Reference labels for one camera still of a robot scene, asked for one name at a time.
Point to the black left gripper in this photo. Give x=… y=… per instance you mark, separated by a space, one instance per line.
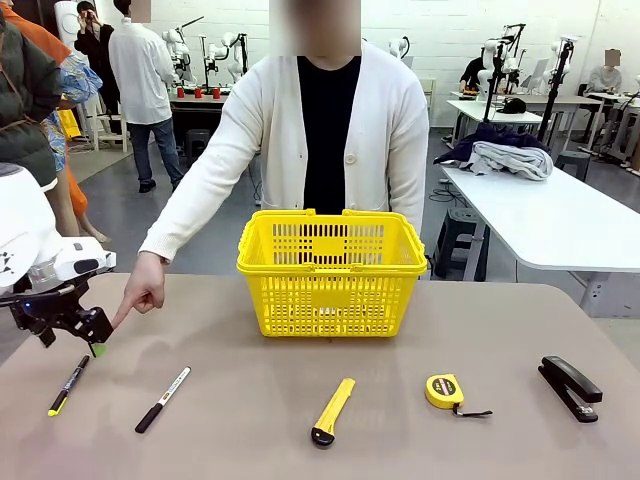
x=45 y=312

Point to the black yellow highlighter pen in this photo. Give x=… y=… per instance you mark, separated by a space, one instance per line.
x=69 y=385

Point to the white black marker pen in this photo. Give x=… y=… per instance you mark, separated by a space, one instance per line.
x=162 y=400

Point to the person's left forearm white sleeve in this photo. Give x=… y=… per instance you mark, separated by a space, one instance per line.
x=409 y=200

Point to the person's right forearm white sleeve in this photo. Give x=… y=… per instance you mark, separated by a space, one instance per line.
x=200 y=200

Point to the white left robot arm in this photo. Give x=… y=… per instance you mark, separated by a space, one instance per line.
x=20 y=225

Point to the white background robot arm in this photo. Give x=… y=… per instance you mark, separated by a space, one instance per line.
x=227 y=52
x=177 y=50
x=495 y=60
x=562 y=50
x=400 y=47

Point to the person in dark green vest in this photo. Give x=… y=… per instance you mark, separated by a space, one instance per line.
x=25 y=100

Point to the person in blue patterned shirt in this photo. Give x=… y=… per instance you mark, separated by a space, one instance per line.
x=75 y=85

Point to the yellow plastic shopping basket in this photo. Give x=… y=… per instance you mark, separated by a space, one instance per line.
x=330 y=295

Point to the person in white coat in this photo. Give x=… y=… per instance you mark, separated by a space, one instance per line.
x=142 y=75

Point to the person in black clothes standing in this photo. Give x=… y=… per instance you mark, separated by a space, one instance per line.
x=97 y=45

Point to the person in white cardigan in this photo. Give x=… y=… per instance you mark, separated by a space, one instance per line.
x=327 y=130

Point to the seated person in black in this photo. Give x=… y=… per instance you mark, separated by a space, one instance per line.
x=472 y=75

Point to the seated person in grey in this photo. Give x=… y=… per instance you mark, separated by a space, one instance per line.
x=605 y=77

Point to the person's right hand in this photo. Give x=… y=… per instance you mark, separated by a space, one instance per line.
x=146 y=287

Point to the yellow floor sign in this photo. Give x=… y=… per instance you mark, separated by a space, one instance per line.
x=69 y=125

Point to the white step stool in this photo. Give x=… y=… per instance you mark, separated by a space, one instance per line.
x=107 y=125

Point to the black plastic stool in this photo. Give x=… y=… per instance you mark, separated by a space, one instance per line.
x=197 y=145

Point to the black background table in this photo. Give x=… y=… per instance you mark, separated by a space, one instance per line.
x=200 y=107

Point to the yellow utility knife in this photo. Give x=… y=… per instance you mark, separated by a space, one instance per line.
x=332 y=412

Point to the yellow tape measure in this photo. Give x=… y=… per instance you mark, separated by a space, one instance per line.
x=444 y=390

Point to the grey plastic stool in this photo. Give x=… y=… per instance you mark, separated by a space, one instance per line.
x=572 y=162
x=457 y=240

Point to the white background table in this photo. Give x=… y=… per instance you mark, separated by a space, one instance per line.
x=480 y=112

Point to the dark purple clothing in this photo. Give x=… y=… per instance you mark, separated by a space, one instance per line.
x=492 y=134

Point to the grey clothing pile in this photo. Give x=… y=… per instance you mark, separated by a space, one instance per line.
x=515 y=160

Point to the large white table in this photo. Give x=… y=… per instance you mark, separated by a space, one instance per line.
x=550 y=220

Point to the black bag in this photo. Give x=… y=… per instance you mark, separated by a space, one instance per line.
x=514 y=106

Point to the black stapler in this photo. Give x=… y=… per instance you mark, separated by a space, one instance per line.
x=570 y=387

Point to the black tripod stand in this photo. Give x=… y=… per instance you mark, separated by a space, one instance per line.
x=555 y=95

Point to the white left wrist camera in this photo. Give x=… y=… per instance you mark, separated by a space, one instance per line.
x=82 y=260

